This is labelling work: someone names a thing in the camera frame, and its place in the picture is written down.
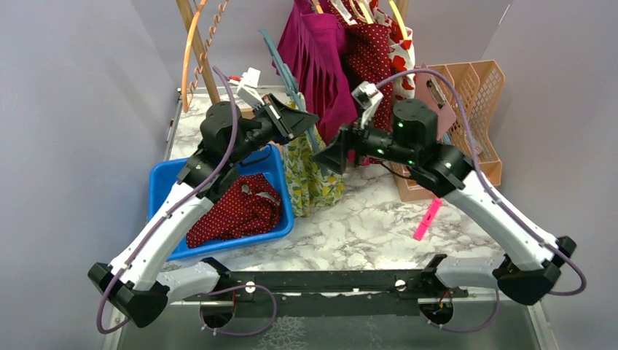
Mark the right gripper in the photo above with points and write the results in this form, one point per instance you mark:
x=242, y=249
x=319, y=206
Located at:
x=335, y=154

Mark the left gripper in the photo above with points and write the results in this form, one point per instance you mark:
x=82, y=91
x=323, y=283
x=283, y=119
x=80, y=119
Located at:
x=287, y=130

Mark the grey-blue hanger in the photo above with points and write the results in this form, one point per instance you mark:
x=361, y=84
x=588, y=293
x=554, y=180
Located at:
x=292, y=89

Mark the lemon print skirt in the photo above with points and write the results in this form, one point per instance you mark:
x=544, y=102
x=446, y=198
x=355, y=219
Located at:
x=310, y=185

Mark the magenta pleated skirt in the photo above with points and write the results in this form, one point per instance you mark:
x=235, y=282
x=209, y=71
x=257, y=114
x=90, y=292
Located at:
x=312, y=45

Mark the dark red polka-dot skirt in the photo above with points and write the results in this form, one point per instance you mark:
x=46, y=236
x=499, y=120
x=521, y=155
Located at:
x=250, y=207

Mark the orange wavy hanger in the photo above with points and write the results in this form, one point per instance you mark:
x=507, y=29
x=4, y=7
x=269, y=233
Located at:
x=193, y=53

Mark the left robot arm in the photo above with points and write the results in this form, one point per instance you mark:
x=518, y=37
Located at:
x=132, y=281

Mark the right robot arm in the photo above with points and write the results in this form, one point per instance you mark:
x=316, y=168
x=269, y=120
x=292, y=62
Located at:
x=530, y=266

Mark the red poppy print skirt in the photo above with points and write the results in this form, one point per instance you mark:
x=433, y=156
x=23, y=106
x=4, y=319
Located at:
x=401, y=49

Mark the pink clipboard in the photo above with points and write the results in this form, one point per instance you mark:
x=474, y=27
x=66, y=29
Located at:
x=432, y=91

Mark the pink marker pen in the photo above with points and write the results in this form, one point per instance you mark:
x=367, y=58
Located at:
x=427, y=220

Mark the blue plastic bin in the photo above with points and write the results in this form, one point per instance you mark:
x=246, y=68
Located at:
x=266, y=161

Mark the peach plastic organizer basket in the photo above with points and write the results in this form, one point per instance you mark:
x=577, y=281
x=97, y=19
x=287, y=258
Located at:
x=479, y=85

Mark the wooden clothes rack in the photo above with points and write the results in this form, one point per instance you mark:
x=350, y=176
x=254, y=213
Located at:
x=203, y=53

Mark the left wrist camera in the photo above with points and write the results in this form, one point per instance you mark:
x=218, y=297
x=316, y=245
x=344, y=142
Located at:
x=246, y=87

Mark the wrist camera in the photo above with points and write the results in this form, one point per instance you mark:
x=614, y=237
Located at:
x=246, y=87
x=369, y=98

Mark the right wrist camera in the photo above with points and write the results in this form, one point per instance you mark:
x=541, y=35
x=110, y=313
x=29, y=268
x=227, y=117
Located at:
x=369, y=98

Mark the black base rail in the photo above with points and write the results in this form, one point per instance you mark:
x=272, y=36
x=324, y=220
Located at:
x=261, y=294

